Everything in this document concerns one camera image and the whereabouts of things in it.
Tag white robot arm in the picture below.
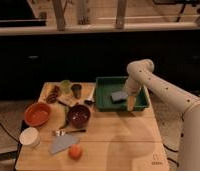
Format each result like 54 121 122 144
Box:
124 59 200 171

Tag dark metal cup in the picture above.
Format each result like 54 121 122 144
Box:
71 84 82 99

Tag green chili pepper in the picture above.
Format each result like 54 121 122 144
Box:
59 106 70 129

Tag blue sponge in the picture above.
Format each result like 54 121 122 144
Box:
111 91 128 103

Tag tan wooden block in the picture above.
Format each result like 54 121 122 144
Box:
58 94 78 107

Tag dark maroon bowl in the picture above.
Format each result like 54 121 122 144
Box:
67 105 90 128

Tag white cup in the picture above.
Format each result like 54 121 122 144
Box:
19 127 40 148

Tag grey blue cloth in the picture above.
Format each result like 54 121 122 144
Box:
49 134 79 155

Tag green plastic tray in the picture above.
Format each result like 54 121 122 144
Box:
95 76 149 112

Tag green plastic cup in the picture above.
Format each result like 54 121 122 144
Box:
60 80 71 94

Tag orange fruit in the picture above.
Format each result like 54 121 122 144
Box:
68 144 82 160

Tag white handled brush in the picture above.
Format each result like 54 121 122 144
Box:
84 87 95 105

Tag black power cable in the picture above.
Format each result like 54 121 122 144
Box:
162 143 180 167

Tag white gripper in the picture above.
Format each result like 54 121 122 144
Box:
123 77 141 111

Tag metal fork dark handle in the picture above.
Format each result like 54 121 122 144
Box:
52 129 86 136

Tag orange bowl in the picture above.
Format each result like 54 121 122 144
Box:
24 102 51 127

